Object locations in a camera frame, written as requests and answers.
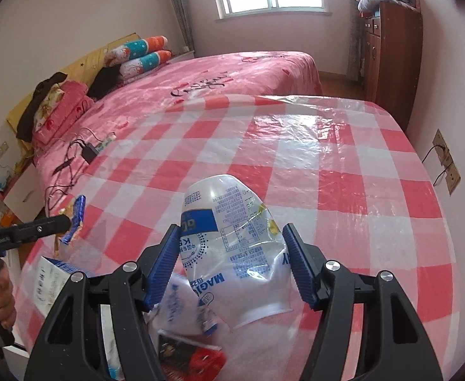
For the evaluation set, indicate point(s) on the cartoon pillow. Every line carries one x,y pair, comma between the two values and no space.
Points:
134,49
144,64

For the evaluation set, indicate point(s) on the brown wooden cabinet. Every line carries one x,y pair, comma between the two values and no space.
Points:
392,52

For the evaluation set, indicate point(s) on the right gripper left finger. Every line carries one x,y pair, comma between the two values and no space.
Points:
96,319

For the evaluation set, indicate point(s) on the beige power strip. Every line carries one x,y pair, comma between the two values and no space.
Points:
104,143

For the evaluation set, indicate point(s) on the black charger adapter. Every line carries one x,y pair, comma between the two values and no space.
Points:
89,153

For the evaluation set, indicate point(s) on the red black snack wrapper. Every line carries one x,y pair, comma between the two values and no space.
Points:
183,359

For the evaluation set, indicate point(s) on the pink bed with blanket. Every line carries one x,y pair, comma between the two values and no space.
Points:
270,73

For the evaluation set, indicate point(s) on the dark clothes on headboard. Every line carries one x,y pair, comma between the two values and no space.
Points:
25,126

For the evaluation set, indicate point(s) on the white nightstand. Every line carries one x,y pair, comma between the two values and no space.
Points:
24,198

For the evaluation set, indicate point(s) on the upper cartoon pillow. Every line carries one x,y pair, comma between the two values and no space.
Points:
134,49

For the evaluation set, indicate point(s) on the black phone on bed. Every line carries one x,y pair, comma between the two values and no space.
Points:
66,163

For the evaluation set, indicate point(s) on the lower cartoon pillow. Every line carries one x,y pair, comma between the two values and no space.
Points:
144,64

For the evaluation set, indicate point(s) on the red checked tablecloth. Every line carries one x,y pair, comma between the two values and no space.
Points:
342,172

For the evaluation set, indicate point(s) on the left hand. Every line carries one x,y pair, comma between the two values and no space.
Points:
7,299

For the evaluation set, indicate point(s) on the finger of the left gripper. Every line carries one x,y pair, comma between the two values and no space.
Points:
14,236

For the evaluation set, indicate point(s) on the white milk carton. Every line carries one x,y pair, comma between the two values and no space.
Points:
51,276

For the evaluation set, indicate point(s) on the wall power socket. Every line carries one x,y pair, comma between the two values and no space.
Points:
450,173

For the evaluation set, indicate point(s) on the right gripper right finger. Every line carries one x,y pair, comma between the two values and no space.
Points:
394,343

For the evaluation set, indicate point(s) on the small blue yellow wrapper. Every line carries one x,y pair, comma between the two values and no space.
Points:
75,212

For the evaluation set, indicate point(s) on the crushed clear plastic bottle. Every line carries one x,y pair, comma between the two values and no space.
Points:
233,252

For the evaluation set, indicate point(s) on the pink folded quilt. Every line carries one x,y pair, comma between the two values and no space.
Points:
62,106

